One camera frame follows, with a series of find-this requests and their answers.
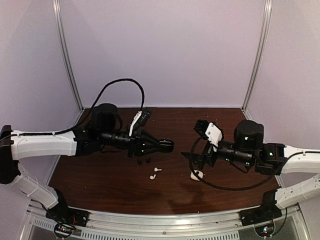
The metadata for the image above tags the left circuit board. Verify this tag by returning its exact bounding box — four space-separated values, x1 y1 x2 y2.
53 223 75 239

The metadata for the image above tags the black braided cable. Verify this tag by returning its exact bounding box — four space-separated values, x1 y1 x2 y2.
9 78 146 137
187 136 276 191

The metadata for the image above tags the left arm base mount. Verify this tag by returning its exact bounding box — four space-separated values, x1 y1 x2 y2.
45 207 89 227

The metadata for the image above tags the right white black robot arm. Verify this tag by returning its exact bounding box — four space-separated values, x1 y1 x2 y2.
182 119 320 221

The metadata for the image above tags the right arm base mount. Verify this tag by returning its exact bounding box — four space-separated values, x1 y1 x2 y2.
239 205 282 227

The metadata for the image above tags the white earbud charging case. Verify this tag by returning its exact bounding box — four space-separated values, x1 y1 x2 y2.
190 170 204 181

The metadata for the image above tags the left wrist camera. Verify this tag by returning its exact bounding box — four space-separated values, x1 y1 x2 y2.
128 109 152 137

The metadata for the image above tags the left black braided cable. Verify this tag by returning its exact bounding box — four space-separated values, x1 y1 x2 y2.
9 78 146 137

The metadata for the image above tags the right circuit board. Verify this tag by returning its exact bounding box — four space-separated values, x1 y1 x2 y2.
254 224 275 238

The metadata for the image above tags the circuit board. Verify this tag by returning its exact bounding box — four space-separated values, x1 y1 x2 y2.
53 223 75 239
254 224 275 238

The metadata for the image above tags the aluminium frame post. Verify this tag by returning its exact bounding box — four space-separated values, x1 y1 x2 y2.
241 0 273 115
52 0 84 112

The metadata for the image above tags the white earbud lower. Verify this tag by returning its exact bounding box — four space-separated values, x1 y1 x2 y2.
149 174 156 180

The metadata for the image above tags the right black braided cable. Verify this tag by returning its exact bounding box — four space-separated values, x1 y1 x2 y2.
187 136 276 191

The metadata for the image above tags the right aluminium frame post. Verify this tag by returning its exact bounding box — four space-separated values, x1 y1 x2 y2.
241 0 273 115

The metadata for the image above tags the aluminium front rail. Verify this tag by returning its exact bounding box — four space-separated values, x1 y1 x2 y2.
24 197 308 240

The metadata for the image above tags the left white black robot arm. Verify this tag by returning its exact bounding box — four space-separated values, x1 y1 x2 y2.
0 103 174 222

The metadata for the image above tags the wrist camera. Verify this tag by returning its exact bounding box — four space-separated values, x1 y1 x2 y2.
194 119 223 147
128 109 152 137

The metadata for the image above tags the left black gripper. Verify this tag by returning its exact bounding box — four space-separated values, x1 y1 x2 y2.
99 127 164 158

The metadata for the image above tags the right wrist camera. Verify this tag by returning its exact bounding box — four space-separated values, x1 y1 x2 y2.
194 119 223 147

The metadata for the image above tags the left aluminium frame post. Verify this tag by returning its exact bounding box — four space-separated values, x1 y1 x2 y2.
52 0 84 112

